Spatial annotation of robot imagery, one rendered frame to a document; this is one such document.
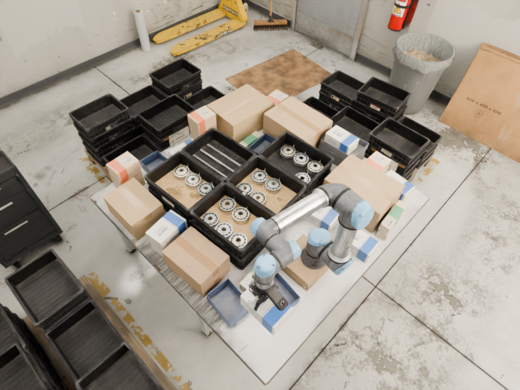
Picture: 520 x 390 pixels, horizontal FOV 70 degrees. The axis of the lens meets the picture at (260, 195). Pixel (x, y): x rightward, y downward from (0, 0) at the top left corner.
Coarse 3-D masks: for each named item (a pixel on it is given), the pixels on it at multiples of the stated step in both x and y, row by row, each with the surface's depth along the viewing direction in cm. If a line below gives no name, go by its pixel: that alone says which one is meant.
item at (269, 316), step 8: (248, 288) 162; (240, 296) 160; (248, 296) 159; (256, 296) 159; (264, 304) 157; (272, 304) 157; (264, 312) 155; (272, 312) 155; (280, 312) 155; (288, 312) 155; (264, 320) 155; (272, 320) 153; (280, 320) 153; (272, 328) 152
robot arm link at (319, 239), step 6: (318, 228) 197; (312, 234) 194; (318, 234) 194; (324, 234) 194; (312, 240) 192; (318, 240) 191; (324, 240) 191; (330, 240) 194; (306, 246) 200; (312, 246) 194; (318, 246) 191; (324, 246) 191; (312, 252) 198; (318, 252) 192
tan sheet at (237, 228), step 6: (222, 198) 229; (216, 204) 226; (210, 210) 223; (216, 210) 224; (222, 216) 221; (228, 216) 221; (252, 216) 222; (222, 222) 219; (228, 222) 219; (234, 222) 219; (234, 228) 216; (240, 228) 216; (246, 228) 216; (246, 234) 214; (252, 234) 214
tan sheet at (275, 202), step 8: (256, 168) 246; (248, 176) 241; (256, 184) 237; (264, 184) 237; (264, 192) 233; (280, 192) 234; (288, 192) 234; (272, 200) 229; (280, 200) 229; (288, 200) 230; (272, 208) 226; (280, 208) 226
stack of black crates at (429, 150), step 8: (400, 120) 348; (408, 120) 352; (416, 128) 350; (424, 128) 345; (432, 136) 343; (440, 136) 337; (432, 144) 345; (424, 152) 325; (432, 152) 347; (424, 160) 340; (416, 168) 341
